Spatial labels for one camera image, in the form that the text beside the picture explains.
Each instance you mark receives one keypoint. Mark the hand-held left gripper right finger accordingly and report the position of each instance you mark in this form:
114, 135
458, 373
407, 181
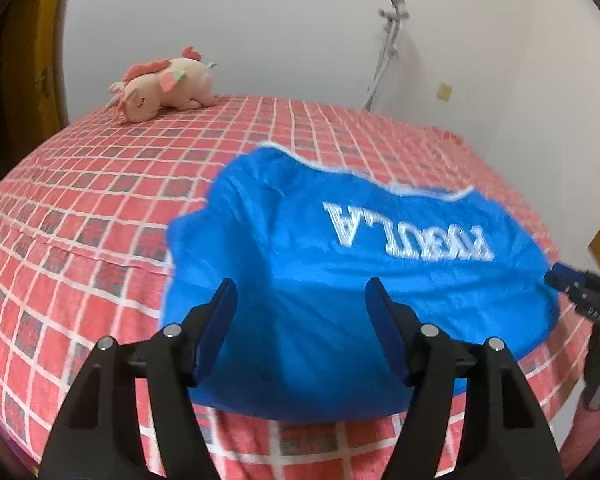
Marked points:
387, 331

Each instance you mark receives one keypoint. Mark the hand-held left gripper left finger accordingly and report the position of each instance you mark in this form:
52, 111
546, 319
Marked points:
215, 331

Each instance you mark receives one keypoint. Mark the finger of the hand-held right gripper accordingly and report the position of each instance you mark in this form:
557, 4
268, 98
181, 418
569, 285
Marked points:
567, 276

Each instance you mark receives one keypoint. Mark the blue puffer jacket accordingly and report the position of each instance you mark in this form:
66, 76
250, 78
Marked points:
330, 285

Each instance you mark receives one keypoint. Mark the red checked bed sheet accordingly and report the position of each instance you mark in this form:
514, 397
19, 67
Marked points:
80, 210

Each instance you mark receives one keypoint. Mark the pink unicorn plush toy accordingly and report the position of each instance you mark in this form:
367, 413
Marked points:
170, 87

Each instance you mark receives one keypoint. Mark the wooden door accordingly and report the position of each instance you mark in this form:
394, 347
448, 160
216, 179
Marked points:
35, 45

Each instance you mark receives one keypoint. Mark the yellowed wall socket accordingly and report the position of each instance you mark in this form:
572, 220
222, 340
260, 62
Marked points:
445, 91

